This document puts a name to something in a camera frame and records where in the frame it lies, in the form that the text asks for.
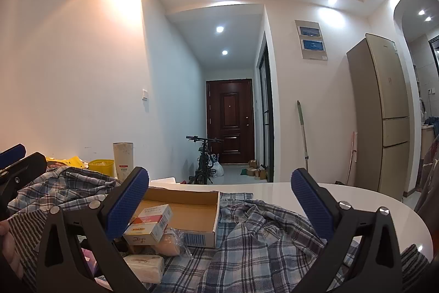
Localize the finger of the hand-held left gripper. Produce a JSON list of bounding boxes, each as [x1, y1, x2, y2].
[[0, 143, 27, 171], [0, 152, 47, 221]]

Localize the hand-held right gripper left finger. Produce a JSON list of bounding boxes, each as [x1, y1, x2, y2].
[[36, 167, 150, 293]]

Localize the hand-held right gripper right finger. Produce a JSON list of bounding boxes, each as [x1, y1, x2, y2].
[[291, 168, 402, 293]]

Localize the red and white box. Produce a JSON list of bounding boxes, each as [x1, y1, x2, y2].
[[130, 204, 174, 228]]

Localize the pink item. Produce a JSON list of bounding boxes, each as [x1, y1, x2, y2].
[[151, 228, 191, 257]]

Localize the person's left hand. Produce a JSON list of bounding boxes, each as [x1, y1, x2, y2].
[[0, 220, 23, 280]]

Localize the yellow and white box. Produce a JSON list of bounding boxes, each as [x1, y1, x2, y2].
[[123, 221, 168, 245]]

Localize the tall beige tumbler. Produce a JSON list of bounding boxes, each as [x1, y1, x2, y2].
[[113, 142, 135, 182]]

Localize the yellow plastic container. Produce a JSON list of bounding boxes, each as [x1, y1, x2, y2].
[[88, 159, 115, 177]]

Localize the plaid flannel shirt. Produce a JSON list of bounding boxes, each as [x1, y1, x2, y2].
[[7, 209, 431, 293]]

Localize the yellow snack bag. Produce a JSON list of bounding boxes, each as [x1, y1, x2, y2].
[[46, 157, 89, 171]]

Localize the white soap packet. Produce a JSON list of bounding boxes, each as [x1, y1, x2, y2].
[[123, 255, 166, 284]]

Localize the purple packet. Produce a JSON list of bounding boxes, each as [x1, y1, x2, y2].
[[80, 247, 100, 276]]

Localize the black bicycle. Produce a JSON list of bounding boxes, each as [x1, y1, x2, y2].
[[186, 135, 224, 184]]

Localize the blue plaid shirt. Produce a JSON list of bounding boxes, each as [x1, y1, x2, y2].
[[7, 165, 364, 293]]

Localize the black framed glass door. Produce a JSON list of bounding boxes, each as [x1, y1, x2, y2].
[[258, 32, 275, 182]]

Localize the beige refrigerator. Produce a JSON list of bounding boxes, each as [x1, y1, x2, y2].
[[346, 33, 411, 201]]

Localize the dark brown entrance door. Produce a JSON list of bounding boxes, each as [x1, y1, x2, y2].
[[206, 79, 255, 164]]

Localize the wall electrical panel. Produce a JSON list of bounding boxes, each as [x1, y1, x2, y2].
[[295, 19, 328, 60]]

